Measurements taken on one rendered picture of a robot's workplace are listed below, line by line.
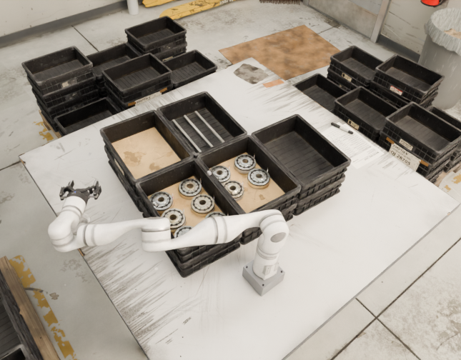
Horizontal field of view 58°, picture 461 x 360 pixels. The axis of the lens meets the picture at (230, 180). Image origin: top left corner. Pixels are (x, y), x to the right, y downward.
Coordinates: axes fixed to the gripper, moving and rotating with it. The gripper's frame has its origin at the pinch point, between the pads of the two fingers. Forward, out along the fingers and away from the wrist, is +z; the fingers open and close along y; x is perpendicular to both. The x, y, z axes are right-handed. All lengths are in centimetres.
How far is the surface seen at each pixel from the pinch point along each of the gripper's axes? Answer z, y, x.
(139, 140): 49, -14, 9
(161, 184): 17.1, -27.3, 13.7
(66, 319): 15, 33, 102
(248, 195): 14, -66, 19
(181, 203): 9.7, -36.2, 19.2
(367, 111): 136, -163, 36
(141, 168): 30.2, -16.9, 13.5
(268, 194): 14, -75, 19
